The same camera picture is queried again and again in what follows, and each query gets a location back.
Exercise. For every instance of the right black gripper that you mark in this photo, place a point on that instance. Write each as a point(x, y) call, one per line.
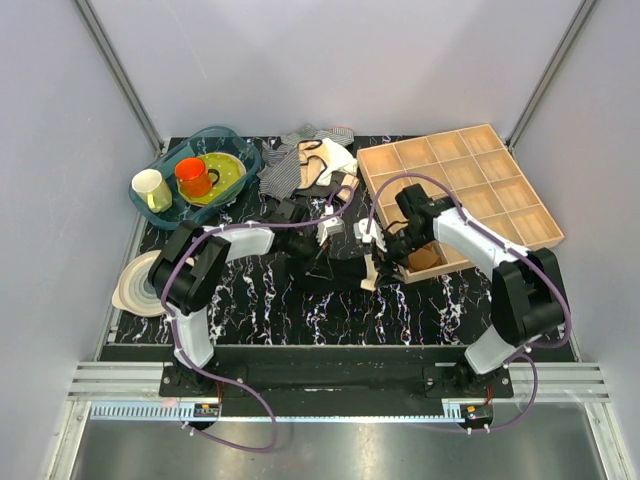
point(389, 254)

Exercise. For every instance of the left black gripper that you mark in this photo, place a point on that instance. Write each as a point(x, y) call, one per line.
point(319, 251)

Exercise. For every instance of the black underwear beige waistband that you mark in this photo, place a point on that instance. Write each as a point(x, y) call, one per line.
point(325, 275)

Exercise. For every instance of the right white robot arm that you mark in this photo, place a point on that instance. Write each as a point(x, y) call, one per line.
point(528, 298)

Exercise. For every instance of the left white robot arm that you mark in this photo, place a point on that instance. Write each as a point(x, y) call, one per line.
point(186, 272)

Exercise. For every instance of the rolled tan underwear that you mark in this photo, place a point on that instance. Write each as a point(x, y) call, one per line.
point(425, 258)

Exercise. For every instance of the dark beige folded underwear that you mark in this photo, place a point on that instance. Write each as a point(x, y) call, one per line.
point(341, 186)

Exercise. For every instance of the beige white underwear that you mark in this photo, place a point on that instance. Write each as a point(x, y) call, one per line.
point(320, 159)

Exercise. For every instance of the striped grey garment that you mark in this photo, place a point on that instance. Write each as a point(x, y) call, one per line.
point(280, 176)

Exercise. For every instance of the green dotted plate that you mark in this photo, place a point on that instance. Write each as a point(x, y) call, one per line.
point(232, 179)

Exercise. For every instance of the wooden compartment tray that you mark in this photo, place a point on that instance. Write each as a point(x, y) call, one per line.
point(474, 164)

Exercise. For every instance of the orange mug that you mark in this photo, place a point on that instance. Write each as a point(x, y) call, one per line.
point(194, 177)

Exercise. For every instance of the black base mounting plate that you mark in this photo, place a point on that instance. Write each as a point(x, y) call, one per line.
point(337, 381)

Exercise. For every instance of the pale yellow mug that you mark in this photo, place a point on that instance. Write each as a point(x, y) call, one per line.
point(153, 190)

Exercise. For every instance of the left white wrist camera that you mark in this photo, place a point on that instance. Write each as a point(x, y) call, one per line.
point(328, 225)

